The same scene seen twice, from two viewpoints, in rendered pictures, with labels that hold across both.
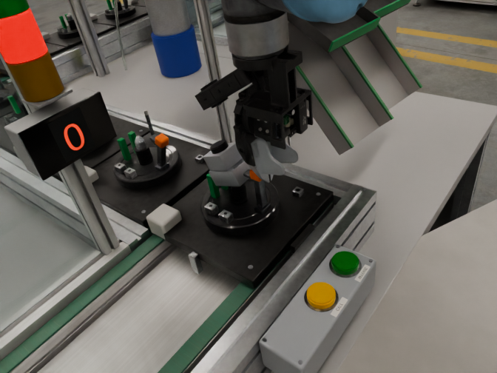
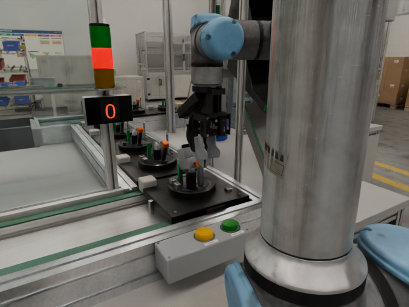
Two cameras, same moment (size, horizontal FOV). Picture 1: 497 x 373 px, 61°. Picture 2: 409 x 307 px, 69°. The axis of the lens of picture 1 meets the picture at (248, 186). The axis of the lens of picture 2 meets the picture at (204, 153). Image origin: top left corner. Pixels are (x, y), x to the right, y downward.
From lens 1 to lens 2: 0.32 m
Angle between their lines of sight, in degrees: 24
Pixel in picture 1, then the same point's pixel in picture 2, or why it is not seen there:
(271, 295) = (177, 227)
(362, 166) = not seen: hidden behind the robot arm
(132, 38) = not seen: hidden behind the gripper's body
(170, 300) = (128, 222)
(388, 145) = not seen: hidden behind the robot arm
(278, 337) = (166, 244)
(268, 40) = (206, 77)
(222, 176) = (182, 162)
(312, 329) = (187, 247)
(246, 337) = (149, 239)
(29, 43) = (104, 60)
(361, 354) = (221, 289)
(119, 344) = (89, 231)
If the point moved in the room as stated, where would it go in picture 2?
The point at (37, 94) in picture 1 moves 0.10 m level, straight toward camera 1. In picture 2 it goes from (100, 84) to (94, 88)
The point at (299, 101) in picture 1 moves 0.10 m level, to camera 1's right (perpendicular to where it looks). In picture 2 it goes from (220, 115) to (264, 117)
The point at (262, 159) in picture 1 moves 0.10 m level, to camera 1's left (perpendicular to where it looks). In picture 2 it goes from (199, 148) to (162, 146)
